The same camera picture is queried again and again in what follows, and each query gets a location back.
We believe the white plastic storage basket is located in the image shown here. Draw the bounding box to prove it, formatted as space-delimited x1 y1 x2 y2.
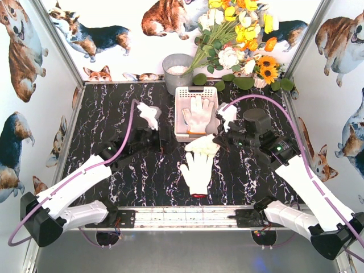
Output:
174 86 220 143

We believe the yellow dotted glove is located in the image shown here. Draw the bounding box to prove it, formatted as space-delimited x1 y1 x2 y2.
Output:
187 95 214 135

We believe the plain white cotton glove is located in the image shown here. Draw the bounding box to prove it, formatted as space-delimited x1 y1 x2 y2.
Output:
180 152 213 198

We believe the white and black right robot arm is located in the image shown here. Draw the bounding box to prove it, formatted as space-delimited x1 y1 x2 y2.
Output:
213 109 363 260

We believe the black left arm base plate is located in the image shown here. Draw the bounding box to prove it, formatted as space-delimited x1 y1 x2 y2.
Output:
85 209 136 228

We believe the aluminium front rail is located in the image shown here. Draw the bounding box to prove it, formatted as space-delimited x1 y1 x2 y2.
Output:
32 206 341 230

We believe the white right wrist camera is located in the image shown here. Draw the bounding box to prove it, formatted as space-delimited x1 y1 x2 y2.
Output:
216 102 237 132

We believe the blue dotted white glove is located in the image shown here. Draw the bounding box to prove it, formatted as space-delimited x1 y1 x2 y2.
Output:
182 107 190 125

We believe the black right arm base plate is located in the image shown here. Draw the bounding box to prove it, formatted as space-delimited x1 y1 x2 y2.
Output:
228 209 283 228

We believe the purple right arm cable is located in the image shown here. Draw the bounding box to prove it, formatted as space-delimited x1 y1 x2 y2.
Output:
220 94 364 264

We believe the grey metal bucket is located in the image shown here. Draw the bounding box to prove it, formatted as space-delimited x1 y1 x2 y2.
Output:
162 53 193 94

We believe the artificial flower bouquet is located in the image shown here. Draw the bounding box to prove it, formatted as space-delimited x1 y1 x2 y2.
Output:
185 1 293 91

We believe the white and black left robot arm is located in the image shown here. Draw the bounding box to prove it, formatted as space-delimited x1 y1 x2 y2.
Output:
20 126 177 247

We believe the cream leather glove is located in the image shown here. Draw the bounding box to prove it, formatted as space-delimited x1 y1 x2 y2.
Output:
185 134 220 157

